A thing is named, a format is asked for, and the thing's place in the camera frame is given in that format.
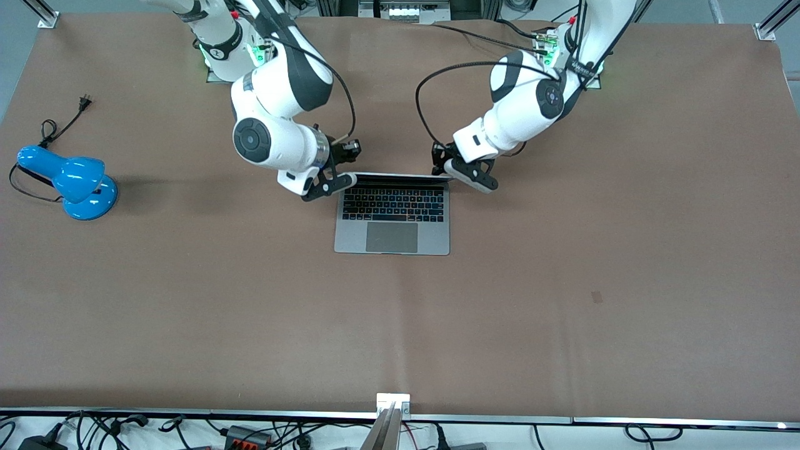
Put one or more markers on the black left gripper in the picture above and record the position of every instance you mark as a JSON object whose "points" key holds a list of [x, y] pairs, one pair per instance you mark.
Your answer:
{"points": [[440, 157]]}

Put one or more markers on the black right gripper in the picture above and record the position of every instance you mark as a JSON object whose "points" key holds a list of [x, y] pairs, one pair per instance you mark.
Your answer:
{"points": [[343, 153]]}

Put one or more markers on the grey laptop with black keyboard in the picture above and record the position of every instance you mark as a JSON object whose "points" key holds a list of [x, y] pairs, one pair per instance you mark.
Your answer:
{"points": [[392, 237]]}

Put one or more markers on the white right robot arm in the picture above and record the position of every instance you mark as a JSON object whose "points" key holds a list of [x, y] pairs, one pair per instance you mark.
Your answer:
{"points": [[275, 81]]}

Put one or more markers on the white box with ports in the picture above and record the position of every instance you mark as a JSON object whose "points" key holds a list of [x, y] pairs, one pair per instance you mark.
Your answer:
{"points": [[403, 11]]}

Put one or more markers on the brown table cover sheet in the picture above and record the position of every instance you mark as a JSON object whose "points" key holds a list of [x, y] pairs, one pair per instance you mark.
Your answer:
{"points": [[187, 312]]}

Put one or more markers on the blue desk lamp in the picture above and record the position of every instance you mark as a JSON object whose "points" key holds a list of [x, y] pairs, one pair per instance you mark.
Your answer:
{"points": [[81, 187]]}

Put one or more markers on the aluminium profile bar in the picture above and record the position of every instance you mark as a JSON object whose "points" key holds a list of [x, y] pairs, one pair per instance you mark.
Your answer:
{"points": [[382, 431]]}

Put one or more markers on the black plug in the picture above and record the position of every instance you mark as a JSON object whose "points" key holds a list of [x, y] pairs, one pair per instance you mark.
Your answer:
{"points": [[440, 439]]}

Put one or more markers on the grey box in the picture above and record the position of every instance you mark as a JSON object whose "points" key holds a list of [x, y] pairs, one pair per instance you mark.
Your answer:
{"points": [[469, 447]]}

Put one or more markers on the black and orange connector block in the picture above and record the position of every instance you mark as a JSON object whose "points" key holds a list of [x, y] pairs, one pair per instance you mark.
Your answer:
{"points": [[247, 436]]}

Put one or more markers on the black power adapter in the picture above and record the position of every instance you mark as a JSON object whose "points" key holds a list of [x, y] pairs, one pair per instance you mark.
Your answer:
{"points": [[40, 444]]}

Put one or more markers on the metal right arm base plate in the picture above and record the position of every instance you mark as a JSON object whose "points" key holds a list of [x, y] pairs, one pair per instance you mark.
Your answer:
{"points": [[211, 76]]}

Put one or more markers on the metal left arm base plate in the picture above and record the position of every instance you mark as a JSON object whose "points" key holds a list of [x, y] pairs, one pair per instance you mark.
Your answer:
{"points": [[595, 81]]}

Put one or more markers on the white metal bracket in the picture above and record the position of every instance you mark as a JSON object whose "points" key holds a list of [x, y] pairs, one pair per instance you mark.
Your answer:
{"points": [[382, 398]]}

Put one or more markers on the aluminium frame post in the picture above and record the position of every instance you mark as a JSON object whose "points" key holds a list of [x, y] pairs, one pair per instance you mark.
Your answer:
{"points": [[642, 9]]}

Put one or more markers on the metal table edge rail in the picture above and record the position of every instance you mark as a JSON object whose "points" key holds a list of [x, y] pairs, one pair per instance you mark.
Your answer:
{"points": [[500, 417]]}

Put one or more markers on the aluminium corner post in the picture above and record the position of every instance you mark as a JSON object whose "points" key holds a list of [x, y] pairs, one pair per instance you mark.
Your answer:
{"points": [[42, 14], [772, 22]]}

